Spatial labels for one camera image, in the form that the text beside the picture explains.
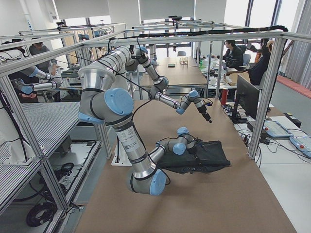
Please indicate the black t-shirt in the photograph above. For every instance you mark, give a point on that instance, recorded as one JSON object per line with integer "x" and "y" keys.
{"x": 211, "y": 157}

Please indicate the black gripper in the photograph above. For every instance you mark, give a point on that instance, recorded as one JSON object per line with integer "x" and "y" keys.
{"x": 202, "y": 111}
{"x": 195, "y": 148}

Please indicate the aluminium frame post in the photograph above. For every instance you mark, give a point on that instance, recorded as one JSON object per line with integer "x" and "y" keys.
{"x": 268, "y": 87}

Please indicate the red cylinder can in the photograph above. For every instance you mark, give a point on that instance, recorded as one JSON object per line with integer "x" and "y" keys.
{"x": 224, "y": 96}

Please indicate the seated person in black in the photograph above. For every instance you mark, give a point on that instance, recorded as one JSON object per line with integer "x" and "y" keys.
{"x": 233, "y": 57}

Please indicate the black computer monitor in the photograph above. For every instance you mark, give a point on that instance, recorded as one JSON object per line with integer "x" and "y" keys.
{"x": 247, "y": 97}

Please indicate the aluminium frame work table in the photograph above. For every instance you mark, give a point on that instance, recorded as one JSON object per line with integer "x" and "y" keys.
{"x": 59, "y": 134}

